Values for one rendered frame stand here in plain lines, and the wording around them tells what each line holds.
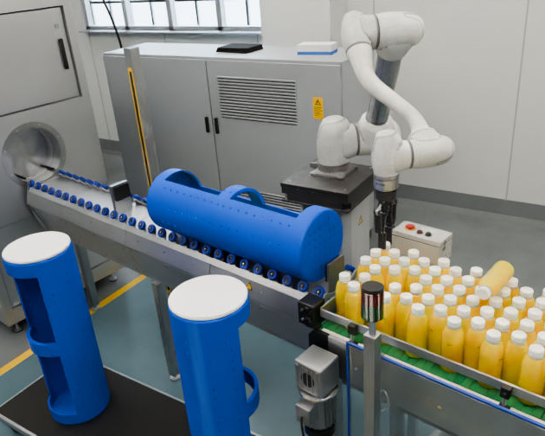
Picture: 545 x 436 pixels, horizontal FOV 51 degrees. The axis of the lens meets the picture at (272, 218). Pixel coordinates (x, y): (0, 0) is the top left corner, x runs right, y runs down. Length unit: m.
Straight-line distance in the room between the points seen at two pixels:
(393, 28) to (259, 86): 1.84
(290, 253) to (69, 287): 1.03
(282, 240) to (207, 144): 2.46
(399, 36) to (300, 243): 0.89
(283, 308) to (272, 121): 2.03
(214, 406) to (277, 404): 0.97
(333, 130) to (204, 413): 1.36
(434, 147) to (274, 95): 2.07
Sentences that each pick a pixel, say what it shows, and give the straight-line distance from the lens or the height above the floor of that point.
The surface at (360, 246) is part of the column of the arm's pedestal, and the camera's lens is 2.92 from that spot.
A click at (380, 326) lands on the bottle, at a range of 1.92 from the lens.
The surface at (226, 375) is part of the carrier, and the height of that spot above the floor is 0.79.
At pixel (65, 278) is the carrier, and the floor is 0.91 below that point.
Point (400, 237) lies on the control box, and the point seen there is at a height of 1.08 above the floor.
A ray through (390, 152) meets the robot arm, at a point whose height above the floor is 1.45.
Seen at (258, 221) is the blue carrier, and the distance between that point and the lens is 2.15.
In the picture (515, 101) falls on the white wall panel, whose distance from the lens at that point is 4.71.
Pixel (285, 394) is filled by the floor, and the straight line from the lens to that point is 3.12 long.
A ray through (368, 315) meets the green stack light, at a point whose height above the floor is 1.18.
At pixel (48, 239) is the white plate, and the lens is 2.68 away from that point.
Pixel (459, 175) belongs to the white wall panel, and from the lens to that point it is 4.98.
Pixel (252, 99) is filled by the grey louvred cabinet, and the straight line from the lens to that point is 4.07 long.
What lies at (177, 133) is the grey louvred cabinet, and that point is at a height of 0.84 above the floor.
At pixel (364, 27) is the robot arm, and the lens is 2.31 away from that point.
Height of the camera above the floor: 2.11
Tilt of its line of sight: 25 degrees down
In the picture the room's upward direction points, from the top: 5 degrees counter-clockwise
